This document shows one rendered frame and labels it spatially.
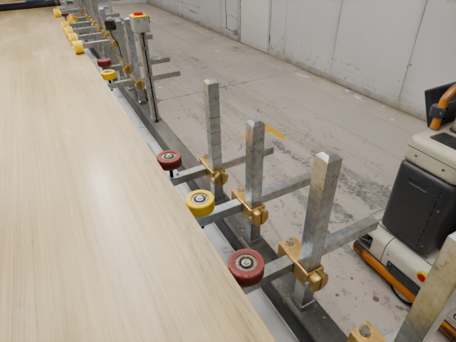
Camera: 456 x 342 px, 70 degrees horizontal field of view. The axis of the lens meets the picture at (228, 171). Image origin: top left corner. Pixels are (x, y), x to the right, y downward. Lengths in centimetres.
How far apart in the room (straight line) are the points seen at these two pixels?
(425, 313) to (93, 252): 66
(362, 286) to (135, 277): 139
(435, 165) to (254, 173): 86
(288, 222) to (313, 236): 143
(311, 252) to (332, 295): 110
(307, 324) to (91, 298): 51
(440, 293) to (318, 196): 25
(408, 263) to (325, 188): 117
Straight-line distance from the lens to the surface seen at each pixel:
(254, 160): 85
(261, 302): 103
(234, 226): 111
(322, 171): 62
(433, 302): 58
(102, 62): 221
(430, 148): 152
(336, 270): 196
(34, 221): 99
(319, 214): 68
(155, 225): 85
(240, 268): 74
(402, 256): 178
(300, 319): 92
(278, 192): 104
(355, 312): 183
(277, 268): 82
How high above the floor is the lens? 148
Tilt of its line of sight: 35 degrees down
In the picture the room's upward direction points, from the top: 2 degrees counter-clockwise
